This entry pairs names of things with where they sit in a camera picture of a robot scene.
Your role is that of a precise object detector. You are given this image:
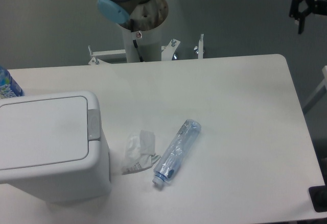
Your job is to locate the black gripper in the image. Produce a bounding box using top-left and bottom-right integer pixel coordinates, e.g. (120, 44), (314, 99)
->
(289, 0), (326, 34)

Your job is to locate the silver robot arm blue cap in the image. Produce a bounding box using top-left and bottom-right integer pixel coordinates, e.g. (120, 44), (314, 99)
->
(97, 0), (326, 34)

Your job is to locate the grey trash can push button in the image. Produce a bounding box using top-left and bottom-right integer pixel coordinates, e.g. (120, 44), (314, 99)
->
(87, 109), (101, 141)

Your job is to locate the white plastic trash can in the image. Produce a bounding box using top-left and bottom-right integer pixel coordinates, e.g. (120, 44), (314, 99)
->
(1, 91), (111, 203)

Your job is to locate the empty clear plastic bottle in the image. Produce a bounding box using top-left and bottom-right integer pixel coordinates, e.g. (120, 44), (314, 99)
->
(152, 119), (201, 189)

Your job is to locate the black clamp at table edge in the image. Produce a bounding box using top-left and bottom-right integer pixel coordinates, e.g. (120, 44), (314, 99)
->
(309, 185), (326, 213)

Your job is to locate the crumpled white paper wrapper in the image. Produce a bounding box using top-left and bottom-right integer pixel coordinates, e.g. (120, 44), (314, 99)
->
(121, 130), (161, 175)

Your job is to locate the blue labelled water bottle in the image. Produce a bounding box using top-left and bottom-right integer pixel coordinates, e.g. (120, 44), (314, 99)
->
(1, 66), (25, 99)

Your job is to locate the white frame at right edge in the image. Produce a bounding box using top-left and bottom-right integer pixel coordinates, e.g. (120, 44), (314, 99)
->
(302, 65), (326, 114)

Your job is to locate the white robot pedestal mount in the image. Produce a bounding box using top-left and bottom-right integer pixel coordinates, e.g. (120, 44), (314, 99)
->
(87, 26), (206, 66)

